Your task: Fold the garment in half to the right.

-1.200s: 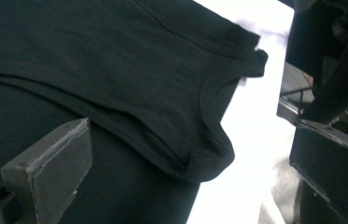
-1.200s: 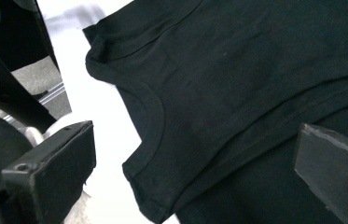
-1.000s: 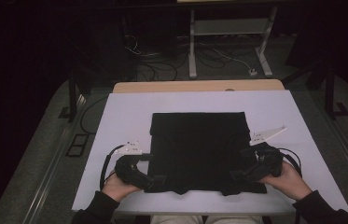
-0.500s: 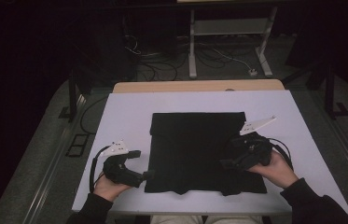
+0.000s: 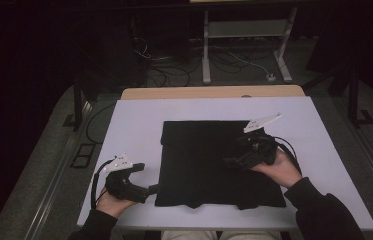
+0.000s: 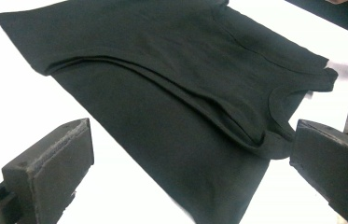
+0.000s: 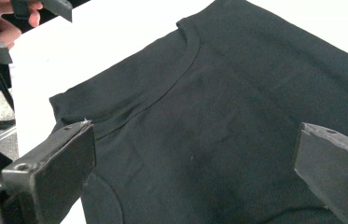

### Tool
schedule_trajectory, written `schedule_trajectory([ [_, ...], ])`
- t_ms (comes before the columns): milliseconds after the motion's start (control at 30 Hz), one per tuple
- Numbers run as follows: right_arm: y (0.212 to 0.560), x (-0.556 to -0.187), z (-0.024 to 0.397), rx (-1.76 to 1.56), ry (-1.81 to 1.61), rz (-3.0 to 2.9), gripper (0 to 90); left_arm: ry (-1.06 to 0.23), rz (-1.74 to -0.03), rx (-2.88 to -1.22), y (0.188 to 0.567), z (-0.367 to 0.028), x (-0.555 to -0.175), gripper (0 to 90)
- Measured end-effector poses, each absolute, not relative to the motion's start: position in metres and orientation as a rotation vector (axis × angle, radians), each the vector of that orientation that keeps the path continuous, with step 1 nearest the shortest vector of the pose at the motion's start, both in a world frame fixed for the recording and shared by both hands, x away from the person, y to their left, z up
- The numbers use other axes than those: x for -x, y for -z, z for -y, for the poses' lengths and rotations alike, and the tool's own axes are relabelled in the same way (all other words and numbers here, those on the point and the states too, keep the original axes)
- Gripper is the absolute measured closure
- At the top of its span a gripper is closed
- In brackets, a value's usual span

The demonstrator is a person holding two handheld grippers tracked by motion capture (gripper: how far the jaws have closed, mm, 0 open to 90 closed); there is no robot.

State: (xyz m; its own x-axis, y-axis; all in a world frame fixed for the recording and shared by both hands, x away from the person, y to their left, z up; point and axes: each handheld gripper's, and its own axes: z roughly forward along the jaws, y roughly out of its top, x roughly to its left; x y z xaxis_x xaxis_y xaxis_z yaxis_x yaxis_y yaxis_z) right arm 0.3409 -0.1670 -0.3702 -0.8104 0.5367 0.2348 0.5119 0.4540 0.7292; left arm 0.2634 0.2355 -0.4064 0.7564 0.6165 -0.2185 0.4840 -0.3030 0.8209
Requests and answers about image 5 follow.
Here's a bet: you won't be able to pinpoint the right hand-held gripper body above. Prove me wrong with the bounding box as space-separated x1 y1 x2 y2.
236 112 284 170

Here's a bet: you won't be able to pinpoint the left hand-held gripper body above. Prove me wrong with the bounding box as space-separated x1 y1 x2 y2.
102 152 151 205

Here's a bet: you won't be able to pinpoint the black tank top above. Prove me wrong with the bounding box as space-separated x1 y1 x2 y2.
154 119 288 211

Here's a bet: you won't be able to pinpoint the white table cover sheet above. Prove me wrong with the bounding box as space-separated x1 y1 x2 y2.
77 96 373 232

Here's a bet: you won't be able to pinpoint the white cable with plug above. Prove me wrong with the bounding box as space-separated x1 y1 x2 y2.
227 51 277 83

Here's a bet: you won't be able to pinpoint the grey metal desk frame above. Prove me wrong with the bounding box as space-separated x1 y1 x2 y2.
201 6 299 85

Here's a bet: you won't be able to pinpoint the thin black curved cable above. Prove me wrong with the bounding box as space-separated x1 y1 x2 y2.
85 103 117 145

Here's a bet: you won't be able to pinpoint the person's right hand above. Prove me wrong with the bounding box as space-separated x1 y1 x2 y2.
249 147 304 190

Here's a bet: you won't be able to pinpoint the black floor cables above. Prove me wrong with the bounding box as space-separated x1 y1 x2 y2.
144 63 192 88

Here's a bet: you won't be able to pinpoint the black metal stand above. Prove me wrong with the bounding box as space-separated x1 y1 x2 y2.
62 71 92 130
346 66 373 130

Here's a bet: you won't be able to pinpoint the left hand-held gripper black cable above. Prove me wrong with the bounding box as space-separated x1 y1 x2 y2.
90 158 116 211

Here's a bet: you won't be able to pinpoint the person's left hand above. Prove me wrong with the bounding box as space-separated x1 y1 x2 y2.
95 187 139 220

